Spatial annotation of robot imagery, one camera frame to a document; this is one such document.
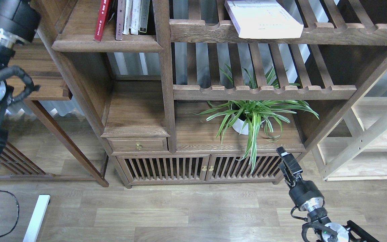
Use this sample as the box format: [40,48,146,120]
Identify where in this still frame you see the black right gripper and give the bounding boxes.
[275,147,325,211]

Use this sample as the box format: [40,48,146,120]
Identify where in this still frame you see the white upright book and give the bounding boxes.
[130,0,142,35]
[122,0,133,35]

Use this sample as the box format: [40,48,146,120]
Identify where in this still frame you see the dark wooden bookshelf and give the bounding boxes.
[31,0,387,188]

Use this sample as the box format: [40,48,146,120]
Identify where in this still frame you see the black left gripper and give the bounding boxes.
[0,0,41,42]

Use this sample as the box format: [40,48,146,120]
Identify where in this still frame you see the light wooden shelf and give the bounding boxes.
[312,97,387,181]

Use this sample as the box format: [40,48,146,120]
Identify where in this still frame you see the white metal bar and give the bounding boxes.
[23,194,51,242]

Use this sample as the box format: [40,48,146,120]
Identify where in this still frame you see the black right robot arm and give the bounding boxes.
[276,147,377,242]

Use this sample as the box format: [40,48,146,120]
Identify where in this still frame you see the maroon book white characters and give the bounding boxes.
[115,0,126,40]

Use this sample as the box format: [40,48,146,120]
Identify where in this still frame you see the white paperback book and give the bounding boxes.
[225,0,304,39]

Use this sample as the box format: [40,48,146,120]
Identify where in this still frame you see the red hardcover book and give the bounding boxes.
[94,0,114,41]

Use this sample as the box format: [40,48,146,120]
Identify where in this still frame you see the green spider plant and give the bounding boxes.
[193,64,320,173]

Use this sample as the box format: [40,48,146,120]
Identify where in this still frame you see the dark wooden side table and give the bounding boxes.
[0,37,109,187]

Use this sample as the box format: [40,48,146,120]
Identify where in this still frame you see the dark green upright book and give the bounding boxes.
[139,0,151,35]

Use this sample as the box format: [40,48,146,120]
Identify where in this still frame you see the white upright book middle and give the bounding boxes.
[130,0,142,35]

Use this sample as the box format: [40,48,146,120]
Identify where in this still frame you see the white upright book left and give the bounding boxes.
[122,0,133,35]

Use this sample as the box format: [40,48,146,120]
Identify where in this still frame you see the white plant pot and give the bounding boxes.
[232,113,249,135]

